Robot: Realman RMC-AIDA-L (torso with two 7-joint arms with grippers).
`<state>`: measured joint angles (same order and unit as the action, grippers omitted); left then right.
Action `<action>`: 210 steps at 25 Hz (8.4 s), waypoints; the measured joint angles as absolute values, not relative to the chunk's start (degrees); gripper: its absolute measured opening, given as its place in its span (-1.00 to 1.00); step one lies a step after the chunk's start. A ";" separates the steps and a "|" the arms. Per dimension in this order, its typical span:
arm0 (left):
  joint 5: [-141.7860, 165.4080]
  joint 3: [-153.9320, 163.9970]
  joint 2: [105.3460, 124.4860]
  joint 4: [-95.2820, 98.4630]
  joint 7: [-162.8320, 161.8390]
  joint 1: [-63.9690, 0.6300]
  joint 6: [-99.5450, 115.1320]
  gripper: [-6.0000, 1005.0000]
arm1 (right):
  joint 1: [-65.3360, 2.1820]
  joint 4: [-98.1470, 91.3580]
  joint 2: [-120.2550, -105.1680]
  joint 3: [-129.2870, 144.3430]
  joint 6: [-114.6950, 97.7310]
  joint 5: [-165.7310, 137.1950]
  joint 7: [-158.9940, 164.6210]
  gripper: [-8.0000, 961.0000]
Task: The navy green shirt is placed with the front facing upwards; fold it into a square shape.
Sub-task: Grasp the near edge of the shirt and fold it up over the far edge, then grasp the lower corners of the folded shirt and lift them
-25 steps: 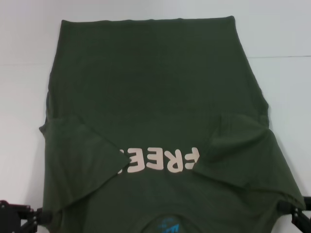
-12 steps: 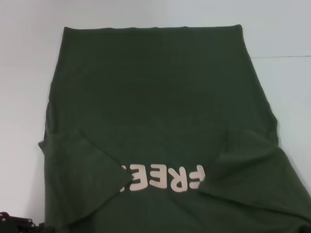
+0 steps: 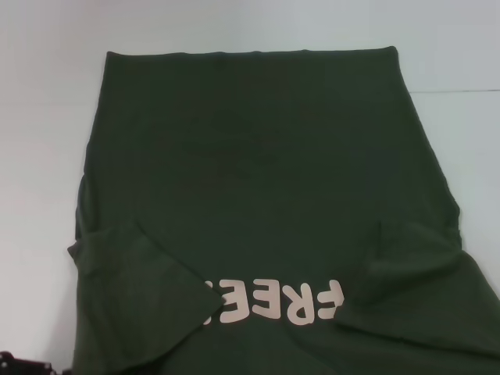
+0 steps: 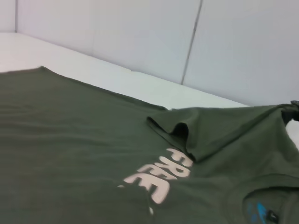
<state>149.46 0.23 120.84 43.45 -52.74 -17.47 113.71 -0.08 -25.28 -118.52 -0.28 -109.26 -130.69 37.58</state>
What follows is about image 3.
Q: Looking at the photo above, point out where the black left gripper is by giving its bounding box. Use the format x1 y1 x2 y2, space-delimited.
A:
0 350 60 375

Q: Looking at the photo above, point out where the dark green printed t-shirt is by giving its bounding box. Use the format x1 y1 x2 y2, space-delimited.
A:
66 45 500 375

